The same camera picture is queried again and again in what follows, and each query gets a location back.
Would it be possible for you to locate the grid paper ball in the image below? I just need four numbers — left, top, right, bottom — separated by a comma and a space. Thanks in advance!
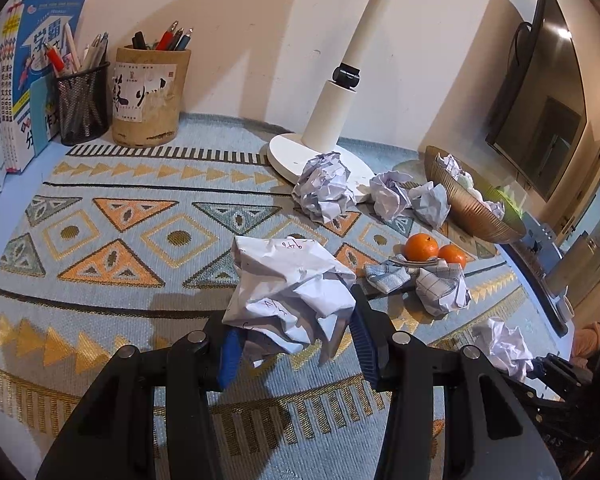
414, 265, 472, 318

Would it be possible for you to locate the green packet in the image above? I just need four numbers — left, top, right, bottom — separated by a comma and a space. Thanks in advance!
495, 185, 526, 216

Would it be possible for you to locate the black wall television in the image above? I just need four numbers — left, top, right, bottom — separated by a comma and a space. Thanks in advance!
485, 0, 588, 203

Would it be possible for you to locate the patterned woven table mat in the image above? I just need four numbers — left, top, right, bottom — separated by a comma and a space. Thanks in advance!
0, 110, 576, 480

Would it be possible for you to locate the blue cover book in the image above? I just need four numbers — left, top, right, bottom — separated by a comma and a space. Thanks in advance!
17, 0, 88, 158

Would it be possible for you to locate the bunch of pencils and pens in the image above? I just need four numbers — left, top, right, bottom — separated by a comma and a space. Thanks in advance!
42, 22, 111, 78

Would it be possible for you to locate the black television cable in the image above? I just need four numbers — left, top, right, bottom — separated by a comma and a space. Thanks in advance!
507, 20, 536, 78

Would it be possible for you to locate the white desk lamp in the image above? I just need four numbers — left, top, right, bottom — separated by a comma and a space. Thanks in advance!
267, 0, 428, 203

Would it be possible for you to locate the bunch of coloured pens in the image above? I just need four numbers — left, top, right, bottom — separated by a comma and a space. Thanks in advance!
131, 21, 195, 52

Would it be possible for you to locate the gold ribbed bowl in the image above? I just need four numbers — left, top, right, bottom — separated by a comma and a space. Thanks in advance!
424, 145, 527, 245

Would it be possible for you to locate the grey blue device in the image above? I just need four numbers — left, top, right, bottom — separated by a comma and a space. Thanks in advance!
522, 210, 565, 261

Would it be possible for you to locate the large paper ball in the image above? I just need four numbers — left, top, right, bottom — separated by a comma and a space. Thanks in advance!
221, 235, 358, 368

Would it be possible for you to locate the bamboo pen holder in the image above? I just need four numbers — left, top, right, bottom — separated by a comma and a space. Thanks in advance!
111, 45, 192, 149

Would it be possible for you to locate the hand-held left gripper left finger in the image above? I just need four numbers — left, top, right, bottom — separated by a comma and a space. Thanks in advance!
35, 310, 246, 480

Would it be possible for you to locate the orange mandarin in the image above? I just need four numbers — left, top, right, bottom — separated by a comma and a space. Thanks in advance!
437, 244, 467, 268
405, 233, 440, 263

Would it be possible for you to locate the pale green egg-shaped toy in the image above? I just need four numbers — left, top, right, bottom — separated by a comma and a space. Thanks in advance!
457, 170, 481, 196

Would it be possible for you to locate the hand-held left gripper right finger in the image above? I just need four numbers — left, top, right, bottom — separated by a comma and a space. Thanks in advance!
347, 285, 563, 480

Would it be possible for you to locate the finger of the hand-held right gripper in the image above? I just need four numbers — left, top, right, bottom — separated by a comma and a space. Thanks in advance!
530, 354, 588, 387
500, 372, 568, 406

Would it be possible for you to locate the checkered cloth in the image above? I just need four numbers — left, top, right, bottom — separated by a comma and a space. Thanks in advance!
364, 261, 410, 293

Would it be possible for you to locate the black mesh pen holder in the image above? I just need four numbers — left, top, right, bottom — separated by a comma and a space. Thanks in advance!
55, 62, 112, 147

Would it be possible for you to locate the light blue booklet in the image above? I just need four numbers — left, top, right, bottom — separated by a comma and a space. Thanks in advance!
30, 72, 62, 156

